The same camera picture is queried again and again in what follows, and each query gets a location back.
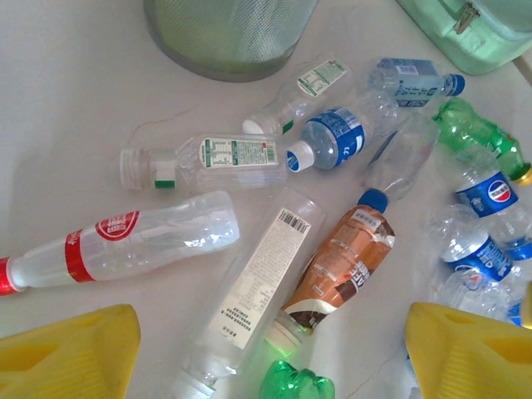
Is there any green-label bottle white cap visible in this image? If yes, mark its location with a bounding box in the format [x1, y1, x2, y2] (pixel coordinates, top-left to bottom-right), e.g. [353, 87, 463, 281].
[242, 57, 352, 136]

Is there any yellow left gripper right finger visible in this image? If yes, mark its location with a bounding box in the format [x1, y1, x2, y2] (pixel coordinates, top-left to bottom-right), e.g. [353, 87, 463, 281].
[405, 302, 532, 399]

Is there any blue-label bottle white cap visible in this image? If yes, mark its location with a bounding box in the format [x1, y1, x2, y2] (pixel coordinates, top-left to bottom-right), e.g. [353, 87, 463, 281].
[284, 90, 401, 174]

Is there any green bottle yellow cap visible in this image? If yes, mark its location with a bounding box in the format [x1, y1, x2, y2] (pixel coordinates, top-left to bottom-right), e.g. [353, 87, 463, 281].
[431, 96, 532, 185]

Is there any mint green zip case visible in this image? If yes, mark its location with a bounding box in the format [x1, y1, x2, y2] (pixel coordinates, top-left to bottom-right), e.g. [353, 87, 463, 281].
[394, 0, 532, 76]

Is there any clear bottle red label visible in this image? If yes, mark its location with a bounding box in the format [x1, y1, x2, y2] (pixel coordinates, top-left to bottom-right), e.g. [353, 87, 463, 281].
[0, 190, 242, 298]

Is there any green-label bottle clear cap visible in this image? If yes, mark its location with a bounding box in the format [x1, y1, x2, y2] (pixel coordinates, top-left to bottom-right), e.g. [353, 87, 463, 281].
[119, 132, 289, 193]

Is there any brown coffee bottle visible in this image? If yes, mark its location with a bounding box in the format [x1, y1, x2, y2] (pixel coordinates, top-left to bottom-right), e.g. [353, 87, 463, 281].
[264, 204, 397, 357]

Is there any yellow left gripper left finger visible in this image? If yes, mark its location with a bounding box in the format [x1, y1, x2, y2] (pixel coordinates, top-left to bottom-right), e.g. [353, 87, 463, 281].
[0, 303, 141, 399]

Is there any square clear bottle blue cap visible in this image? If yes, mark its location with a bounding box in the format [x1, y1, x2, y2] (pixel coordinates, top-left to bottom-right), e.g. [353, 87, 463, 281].
[356, 112, 441, 214]

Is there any tall clear bottle white label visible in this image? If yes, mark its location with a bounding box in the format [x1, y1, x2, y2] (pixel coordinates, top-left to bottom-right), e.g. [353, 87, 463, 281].
[171, 185, 328, 395]

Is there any pale-blue-label water bottle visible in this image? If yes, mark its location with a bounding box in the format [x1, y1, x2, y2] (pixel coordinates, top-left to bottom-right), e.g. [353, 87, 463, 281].
[367, 57, 466, 110]

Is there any crushed green bottle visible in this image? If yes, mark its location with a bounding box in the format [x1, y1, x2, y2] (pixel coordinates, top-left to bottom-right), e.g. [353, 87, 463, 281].
[259, 359, 336, 399]

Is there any grey metal mesh bin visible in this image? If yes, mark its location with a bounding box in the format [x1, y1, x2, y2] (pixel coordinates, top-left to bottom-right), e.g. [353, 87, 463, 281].
[142, 0, 320, 83]

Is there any Pepsi label clear bottle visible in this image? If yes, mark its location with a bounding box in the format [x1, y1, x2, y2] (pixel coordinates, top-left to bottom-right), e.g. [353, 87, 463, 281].
[426, 202, 525, 329]
[451, 151, 532, 262]

